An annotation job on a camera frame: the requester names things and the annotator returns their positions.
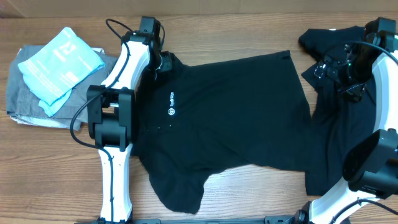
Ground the folded light blue garment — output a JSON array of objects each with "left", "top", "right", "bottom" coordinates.
[{"left": 18, "top": 27, "right": 105, "bottom": 117}]

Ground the plain black t-shirt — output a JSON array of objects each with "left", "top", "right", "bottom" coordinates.
[{"left": 298, "top": 26, "right": 376, "bottom": 196}]

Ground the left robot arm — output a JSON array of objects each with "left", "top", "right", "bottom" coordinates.
[{"left": 86, "top": 29, "right": 164, "bottom": 223}]

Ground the black polo shirt with logo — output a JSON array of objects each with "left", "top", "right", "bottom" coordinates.
[{"left": 134, "top": 51, "right": 310, "bottom": 214}]

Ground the white folded cloth underneath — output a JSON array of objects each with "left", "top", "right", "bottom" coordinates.
[{"left": 6, "top": 45, "right": 114, "bottom": 129}]

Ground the folded grey garment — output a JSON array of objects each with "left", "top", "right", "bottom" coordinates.
[{"left": 6, "top": 44, "right": 119, "bottom": 131}]

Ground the brown cardboard barrier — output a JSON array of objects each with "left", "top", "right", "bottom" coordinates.
[{"left": 1, "top": 0, "right": 397, "bottom": 18}]

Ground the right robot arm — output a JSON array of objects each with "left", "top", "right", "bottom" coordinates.
[{"left": 289, "top": 17, "right": 397, "bottom": 223}]

